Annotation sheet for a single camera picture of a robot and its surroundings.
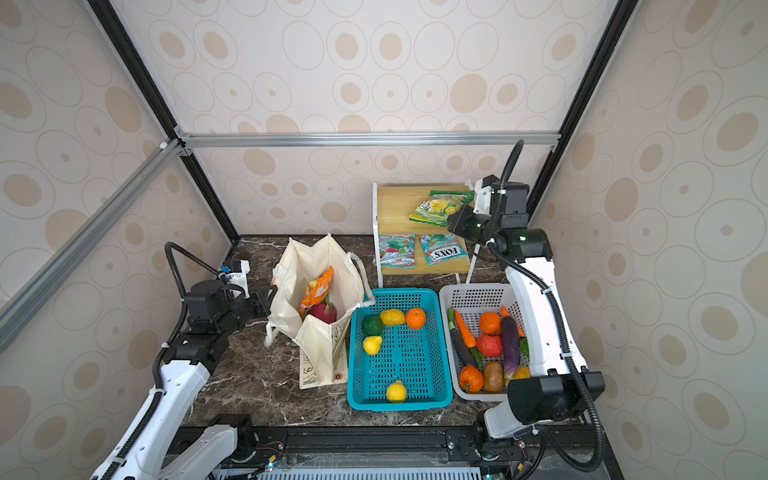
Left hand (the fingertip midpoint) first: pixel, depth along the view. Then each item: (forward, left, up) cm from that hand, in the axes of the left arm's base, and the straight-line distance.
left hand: (283, 284), depth 75 cm
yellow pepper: (-16, -63, -19) cm, 67 cm away
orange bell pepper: (-18, -48, -18) cm, 54 cm away
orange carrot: (-3, -51, -24) cm, 56 cm away
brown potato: (-17, -55, -19) cm, 60 cm away
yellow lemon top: (+2, -28, -21) cm, 34 cm away
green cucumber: (-10, -51, -23) cm, 57 cm away
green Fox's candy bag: (+19, -43, -8) cm, 47 cm away
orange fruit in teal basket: (+1, -35, -20) cm, 40 cm away
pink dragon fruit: (+2, -7, -17) cm, 19 cm away
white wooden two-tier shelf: (+20, -27, +8) cm, 35 cm away
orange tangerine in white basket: (-1, -57, -19) cm, 60 cm away
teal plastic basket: (-10, -35, -24) cm, 44 cm away
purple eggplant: (-9, -60, -16) cm, 63 cm away
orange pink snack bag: (+6, -5, -12) cm, 14 cm away
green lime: (-2, -22, -18) cm, 29 cm away
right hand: (+11, -41, +13) cm, 44 cm away
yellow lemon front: (-21, -29, -20) cm, 40 cm away
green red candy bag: (+16, -29, -6) cm, 34 cm away
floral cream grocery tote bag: (-11, -10, -13) cm, 19 cm away
